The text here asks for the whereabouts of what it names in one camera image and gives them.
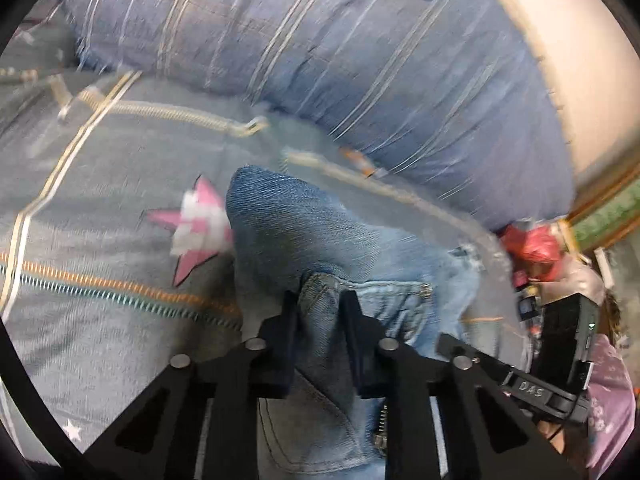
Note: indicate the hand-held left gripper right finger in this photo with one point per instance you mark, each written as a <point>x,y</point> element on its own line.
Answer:
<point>357,342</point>

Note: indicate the cream padded headboard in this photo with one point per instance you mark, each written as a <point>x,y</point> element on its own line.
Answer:
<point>585,60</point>

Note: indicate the blue denim pants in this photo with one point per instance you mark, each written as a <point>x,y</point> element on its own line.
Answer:
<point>300,225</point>

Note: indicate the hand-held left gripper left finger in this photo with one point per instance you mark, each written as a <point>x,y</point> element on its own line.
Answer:
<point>290,342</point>

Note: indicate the green panel with wooden frame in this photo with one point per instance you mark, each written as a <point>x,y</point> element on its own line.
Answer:
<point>607,215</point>

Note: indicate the blue plaid pillow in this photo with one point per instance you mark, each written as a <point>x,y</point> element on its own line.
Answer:
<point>350,60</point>

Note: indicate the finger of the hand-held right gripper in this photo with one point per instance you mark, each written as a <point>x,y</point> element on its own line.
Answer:
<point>475,355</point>

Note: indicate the red plastic bag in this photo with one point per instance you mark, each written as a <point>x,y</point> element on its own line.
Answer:
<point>532,250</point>

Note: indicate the small black electronic device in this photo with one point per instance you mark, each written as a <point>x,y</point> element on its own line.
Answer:
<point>527,307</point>

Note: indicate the clear plastic bag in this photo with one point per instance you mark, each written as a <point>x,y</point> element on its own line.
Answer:
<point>575,280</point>

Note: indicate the grey printed bedsheet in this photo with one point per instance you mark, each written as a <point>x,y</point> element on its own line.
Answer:
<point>110,160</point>

